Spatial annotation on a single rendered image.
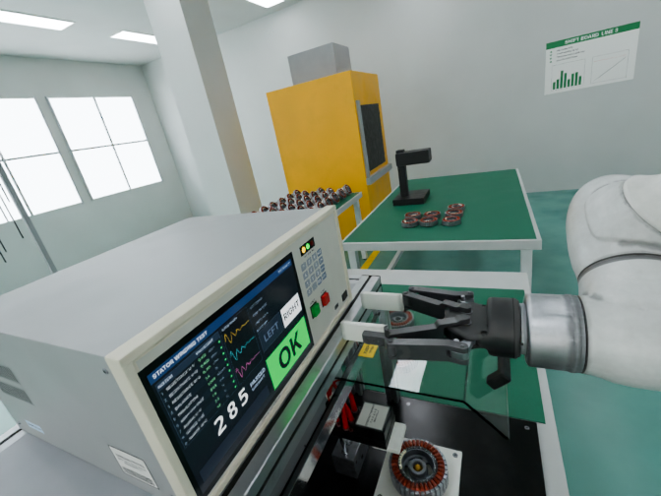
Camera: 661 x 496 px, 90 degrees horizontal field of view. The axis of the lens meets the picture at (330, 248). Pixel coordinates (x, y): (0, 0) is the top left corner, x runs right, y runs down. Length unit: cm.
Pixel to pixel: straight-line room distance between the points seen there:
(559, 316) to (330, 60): 404
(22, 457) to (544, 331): 70
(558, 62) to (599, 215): 507
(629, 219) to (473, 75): 508
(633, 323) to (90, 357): 52
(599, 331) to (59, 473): 66
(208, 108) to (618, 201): 411
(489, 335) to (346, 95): 363
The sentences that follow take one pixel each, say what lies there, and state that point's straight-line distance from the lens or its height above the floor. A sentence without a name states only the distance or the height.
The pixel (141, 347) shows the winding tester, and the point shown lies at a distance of 33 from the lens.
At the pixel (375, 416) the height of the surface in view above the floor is 92.
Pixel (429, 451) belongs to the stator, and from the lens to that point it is 81.
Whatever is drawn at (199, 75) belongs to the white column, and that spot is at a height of 223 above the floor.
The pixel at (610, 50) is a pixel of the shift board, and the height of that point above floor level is 166.
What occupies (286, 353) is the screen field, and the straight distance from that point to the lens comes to 50.
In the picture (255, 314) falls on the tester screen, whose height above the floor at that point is 126.
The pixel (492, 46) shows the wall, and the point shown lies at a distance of 554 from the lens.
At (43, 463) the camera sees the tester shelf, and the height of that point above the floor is 111.
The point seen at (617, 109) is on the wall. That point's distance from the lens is 571.
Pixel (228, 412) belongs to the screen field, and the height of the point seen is 118.
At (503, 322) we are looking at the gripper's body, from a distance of 45.
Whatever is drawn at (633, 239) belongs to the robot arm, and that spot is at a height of 127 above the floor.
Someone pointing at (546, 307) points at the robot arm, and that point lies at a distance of 46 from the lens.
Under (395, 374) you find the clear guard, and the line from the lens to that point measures 59.
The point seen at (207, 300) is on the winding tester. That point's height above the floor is 132.
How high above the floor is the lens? 146
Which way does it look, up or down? 20 degrees down
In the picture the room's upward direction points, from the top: 11 degrees counter-clockwise
